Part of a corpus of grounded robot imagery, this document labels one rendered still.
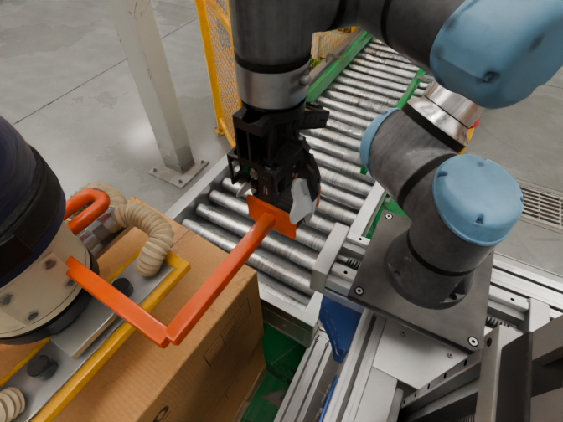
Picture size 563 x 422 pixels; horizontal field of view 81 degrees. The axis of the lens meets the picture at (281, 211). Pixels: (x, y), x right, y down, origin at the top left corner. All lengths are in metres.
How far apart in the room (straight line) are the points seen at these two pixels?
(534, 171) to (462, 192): 2.41
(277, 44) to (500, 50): 0.17
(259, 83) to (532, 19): 0.20
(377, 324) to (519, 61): 0.54
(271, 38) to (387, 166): 0.31
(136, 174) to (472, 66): 2.34
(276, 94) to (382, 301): 0.41
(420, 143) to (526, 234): 1.91
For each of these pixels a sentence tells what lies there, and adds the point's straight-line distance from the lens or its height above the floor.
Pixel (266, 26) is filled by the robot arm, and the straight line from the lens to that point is 0.31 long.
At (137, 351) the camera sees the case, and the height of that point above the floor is 0.94.
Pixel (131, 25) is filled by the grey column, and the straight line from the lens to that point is 1.87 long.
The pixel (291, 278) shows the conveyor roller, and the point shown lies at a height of 0.55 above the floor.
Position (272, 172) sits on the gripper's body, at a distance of 0.37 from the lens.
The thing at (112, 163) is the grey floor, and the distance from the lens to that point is 2.63.
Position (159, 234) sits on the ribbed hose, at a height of 1.13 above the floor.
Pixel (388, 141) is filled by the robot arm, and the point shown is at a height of 1.25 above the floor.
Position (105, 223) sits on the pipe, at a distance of 0.63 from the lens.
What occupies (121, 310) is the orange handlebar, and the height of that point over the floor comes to 1.19.
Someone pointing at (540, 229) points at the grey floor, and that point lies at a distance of 2.49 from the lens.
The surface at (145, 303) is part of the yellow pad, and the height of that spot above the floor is 1.07.
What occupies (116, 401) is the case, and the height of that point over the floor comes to 0.94.
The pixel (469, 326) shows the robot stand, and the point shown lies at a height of 1.04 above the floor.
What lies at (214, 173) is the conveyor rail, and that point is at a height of 0.59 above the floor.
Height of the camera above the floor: 1.58
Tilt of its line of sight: 50 degrees down
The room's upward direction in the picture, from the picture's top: straight up
